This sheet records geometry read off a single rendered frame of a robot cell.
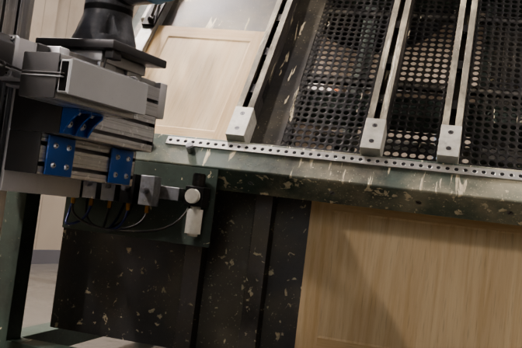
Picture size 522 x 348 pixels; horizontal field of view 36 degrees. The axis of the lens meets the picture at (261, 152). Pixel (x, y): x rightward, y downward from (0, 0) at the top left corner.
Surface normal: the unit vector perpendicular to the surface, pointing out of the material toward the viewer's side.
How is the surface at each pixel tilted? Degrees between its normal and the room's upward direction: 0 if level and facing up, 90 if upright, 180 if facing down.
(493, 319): 90
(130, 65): 90
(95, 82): 90
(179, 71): 53
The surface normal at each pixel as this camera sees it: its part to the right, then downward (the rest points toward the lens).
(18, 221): -0.26, -0.10
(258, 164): -0.13, -0.67
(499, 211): -0.25, 0.73
